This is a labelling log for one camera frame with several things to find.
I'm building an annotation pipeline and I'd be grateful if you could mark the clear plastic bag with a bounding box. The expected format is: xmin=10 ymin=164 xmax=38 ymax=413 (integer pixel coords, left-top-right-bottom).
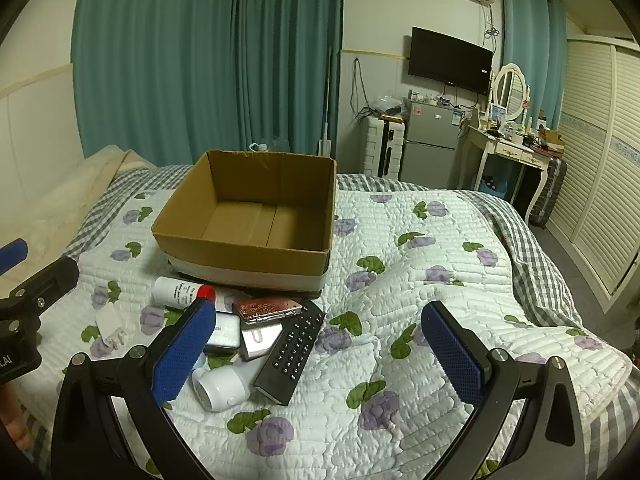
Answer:
xmin=372 ymin=94 xmax=403 ymax=116

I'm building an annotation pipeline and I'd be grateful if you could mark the person's left hand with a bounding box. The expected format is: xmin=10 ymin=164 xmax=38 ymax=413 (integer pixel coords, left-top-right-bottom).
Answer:
xmin=0 ymin=387 xmax=33 ymax=453

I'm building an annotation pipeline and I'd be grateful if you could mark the white power bank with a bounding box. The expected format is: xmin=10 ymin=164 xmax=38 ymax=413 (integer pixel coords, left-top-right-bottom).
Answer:
xmin=202 ymin=311 xmax=244 ymax=357

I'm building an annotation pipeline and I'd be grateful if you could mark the small white packet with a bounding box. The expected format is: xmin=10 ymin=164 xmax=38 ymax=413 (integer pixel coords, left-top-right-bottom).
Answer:
xmin=95 ymin=307 xmax=128 ymax=348

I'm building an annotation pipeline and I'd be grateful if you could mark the blue basket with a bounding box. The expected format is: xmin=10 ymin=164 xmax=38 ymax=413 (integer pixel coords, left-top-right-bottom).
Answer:
xmin=479 ymin=172 xmax=511 ymax=196

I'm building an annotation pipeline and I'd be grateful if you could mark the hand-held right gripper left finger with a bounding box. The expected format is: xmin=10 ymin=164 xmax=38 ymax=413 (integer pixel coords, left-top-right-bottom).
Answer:
xmin=50 ymin=297 xmax=218 ymax=480

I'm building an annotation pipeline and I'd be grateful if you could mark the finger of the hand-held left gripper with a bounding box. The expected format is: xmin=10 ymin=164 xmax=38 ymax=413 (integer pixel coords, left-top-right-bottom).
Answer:
xmin=0 ymin=256 xmax=81 ymax=333
xmin=0 ymin=239 xmax=28 ymax=276

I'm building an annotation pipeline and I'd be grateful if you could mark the silver rectangular box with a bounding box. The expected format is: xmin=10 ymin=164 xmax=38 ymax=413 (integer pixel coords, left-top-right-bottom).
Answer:
xmin=241 ymin=322 xmax=285 ymax=361

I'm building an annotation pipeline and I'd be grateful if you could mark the dark suitcase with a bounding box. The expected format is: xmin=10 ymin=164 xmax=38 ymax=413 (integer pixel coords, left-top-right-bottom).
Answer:
xmin=527 ymin=156 xmax=568 ymax=227

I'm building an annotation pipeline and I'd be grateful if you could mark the black remote control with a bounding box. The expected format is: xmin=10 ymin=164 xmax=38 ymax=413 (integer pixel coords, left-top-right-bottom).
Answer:
xmin=252 ymin=300 xmax=327 ymax=407

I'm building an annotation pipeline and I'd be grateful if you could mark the white bottle with red cap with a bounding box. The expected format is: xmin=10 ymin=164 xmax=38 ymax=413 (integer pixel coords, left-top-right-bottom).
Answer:
xmin=152 ymin=276 xmax=217 ymax=308

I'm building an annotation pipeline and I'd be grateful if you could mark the wide teal curtain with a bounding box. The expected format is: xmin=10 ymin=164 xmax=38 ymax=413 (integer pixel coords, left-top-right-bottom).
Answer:
xmin=71 ymin=0 xmax=346 ymax=166

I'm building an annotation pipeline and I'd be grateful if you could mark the cream louvred wardrobe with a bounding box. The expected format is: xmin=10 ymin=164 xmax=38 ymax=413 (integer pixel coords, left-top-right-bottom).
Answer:
xmin=547 ymin=35 xmax=640 ymax=316

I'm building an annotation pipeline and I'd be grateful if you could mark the white drawer cabinet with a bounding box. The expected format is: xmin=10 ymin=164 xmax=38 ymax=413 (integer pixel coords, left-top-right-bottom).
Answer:
xmin=362 ymin=116 xmax=405 ymax=178

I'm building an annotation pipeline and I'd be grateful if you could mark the silver fridge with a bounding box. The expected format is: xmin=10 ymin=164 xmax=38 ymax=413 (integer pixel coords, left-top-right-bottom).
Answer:
xmin=400 ymin=100 xmax=463 ymax=188

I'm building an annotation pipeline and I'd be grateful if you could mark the narrow teal curtain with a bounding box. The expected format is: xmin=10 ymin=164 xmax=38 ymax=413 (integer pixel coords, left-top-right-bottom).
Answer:
xmin=500 ymin=0 xmax=568 ymax=131

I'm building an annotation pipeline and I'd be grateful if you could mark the beige blanket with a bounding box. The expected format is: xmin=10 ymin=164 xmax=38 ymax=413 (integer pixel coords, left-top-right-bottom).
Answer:
xmin=0 ymin=146 xmax=158 ymax=301

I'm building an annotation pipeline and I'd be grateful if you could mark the white mop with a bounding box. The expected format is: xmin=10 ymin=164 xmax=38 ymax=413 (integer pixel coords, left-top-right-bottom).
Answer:
xmin=317 ymin=47 xmax=335 ymax=158

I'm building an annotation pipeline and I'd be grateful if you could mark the white dressing table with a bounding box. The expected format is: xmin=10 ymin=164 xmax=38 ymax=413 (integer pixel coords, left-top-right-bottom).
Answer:
xmin=457 ymin=125 xmax=551 ymax=221

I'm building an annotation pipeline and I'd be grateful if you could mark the white cylindrical bottle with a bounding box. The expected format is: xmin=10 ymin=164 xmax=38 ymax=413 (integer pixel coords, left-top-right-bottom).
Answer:
xmin=192 ymin=360 xmax=266 ymax=413

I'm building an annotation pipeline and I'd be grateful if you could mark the brown cardboard box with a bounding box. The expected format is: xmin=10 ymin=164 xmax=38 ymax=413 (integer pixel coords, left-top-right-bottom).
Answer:
xmin=151 ymin=150 xmax=337 ymax=297

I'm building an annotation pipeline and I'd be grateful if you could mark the white floral quilt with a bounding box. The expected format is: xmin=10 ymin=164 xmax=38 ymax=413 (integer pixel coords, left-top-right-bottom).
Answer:
xmin=10 ymin=187 xmax=633 ymax=480

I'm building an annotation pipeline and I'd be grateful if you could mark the black wall television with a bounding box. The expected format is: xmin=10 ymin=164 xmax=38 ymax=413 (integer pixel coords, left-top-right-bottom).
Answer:
xmin=408 ymin=26 xmax=493 ymax=96

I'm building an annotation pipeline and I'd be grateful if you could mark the oval white framed mirror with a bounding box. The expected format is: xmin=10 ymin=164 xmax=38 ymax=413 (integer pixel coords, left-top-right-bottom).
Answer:
xmin=490 ymin=62 xmax=531 ymax=123

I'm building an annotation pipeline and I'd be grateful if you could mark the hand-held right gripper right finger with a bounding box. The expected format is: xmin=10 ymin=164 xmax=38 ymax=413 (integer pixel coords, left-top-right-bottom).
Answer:
xmin=420 ymin=301 xmax=601 ymax=480

